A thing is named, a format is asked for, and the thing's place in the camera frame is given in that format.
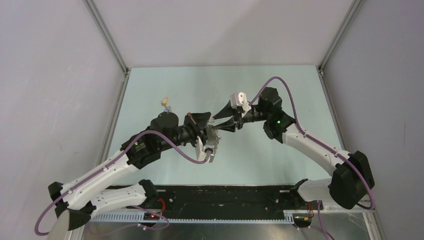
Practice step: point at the key with yellow tag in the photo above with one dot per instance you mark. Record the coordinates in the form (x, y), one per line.
(164, 102)

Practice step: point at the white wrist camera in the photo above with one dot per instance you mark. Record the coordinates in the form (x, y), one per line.
(238, 101)
(205, 152)

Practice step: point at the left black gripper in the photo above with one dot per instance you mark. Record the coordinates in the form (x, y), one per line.
(202, 119)

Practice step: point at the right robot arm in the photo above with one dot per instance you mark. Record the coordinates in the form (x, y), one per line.
(350, 173)

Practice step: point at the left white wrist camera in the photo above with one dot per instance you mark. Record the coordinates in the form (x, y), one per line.
(205, 152)

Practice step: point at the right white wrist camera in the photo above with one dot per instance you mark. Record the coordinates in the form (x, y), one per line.
(238, 101)

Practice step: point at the grey slotted cable duct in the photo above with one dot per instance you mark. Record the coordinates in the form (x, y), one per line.
(142, 218)

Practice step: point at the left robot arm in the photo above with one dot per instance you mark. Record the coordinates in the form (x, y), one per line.
(93, 194)

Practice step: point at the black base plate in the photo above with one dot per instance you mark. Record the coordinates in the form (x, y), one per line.
(225, 202)

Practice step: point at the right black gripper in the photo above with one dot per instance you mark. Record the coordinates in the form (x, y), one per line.
(229, 125)

